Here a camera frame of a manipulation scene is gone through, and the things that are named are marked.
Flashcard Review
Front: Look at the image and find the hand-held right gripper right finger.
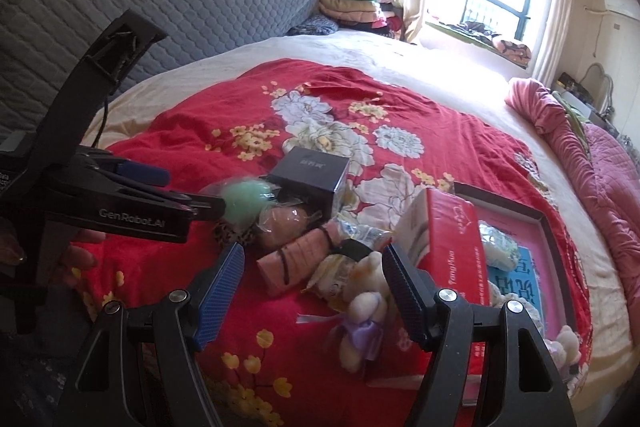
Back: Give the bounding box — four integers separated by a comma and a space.
382, 243, 576, 427

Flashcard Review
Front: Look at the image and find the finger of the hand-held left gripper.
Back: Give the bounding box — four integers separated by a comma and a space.
116, 185, 229, 222
80, 147, 172, 188

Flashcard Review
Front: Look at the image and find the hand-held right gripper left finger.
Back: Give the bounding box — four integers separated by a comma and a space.
75, 243, 246, 427

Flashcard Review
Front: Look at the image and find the cream teddy bear purple bow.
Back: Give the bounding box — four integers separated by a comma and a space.
330, 252, 396, 375

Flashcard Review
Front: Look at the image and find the green sponge ball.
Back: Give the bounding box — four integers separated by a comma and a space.
220, 179, 273, 225

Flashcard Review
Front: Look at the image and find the red tissue pack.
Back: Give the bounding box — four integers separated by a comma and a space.
400, 187, 493, 408

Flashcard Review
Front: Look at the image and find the white green printed packet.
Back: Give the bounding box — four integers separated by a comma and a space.
477, 221, 521, 270

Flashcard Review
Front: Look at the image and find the white floral scrunchie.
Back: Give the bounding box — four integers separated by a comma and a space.
487, 277, 548, 333

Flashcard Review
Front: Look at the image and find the dark box lid pink inside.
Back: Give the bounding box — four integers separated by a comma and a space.
452, 181, 586, 408

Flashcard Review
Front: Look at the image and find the person's left hand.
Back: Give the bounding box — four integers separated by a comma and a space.
0, 227, 107, 293

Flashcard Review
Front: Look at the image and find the red floral blanket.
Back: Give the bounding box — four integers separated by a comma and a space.
70, 58, 593, 427

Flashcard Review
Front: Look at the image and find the pink sponge ball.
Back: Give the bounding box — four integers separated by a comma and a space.
257, 202, 313, 250

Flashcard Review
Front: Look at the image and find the black box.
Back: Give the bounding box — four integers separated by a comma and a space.
272, 147, 351, 220

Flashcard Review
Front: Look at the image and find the grey quilted headboard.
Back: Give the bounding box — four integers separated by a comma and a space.
0, 0, 323, 138

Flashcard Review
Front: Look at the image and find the dark patterned pillow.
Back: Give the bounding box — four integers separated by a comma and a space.
287, 16, 341, 38

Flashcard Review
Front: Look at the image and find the pink quilt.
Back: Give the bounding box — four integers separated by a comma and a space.
505, 77, 640, 303

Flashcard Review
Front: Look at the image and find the bed with cream sheet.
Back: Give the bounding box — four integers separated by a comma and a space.
82, 29, 640, 408

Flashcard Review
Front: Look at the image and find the green cloth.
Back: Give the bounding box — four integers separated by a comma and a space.
552, 89, 588, 142

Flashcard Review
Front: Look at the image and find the stack of folded clothes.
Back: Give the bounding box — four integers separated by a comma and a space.
319, 0, 406, 38

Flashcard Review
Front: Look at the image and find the dressing table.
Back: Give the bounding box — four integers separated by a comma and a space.
555, 72, 640, 148

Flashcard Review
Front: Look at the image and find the folded patterned blanket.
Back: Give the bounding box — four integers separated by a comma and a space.
492, 34, 533, 68

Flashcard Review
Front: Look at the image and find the vanity mirror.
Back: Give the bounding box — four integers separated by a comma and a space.
582, 63, 616, 118

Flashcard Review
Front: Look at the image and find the white air conditioner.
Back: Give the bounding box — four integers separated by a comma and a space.
602, 0, 640, 15

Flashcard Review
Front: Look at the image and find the black cable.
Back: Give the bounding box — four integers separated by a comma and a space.
95, 92, 113, 148

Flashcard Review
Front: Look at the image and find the pink pouch with hair ties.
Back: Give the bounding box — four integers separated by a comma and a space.
256, 227, 346, 298

